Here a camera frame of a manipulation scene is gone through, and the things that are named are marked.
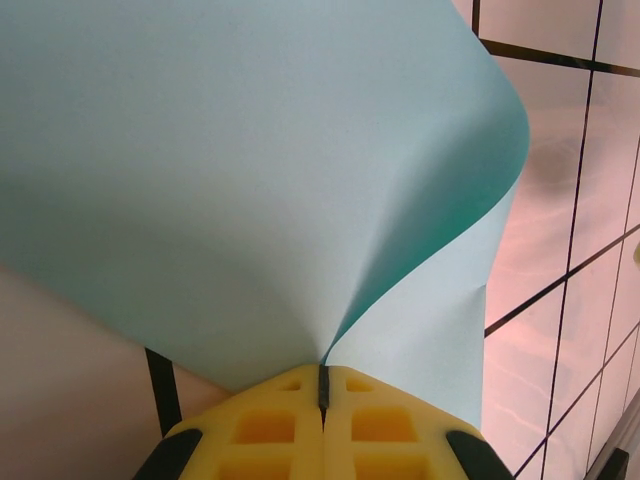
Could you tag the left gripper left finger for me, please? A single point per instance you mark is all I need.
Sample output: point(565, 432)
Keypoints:
point(265, 430)

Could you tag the light blue paper sheet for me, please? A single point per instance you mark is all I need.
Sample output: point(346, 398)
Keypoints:
point(225, 175)

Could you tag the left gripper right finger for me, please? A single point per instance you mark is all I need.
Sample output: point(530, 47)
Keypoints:
point(385, 430)

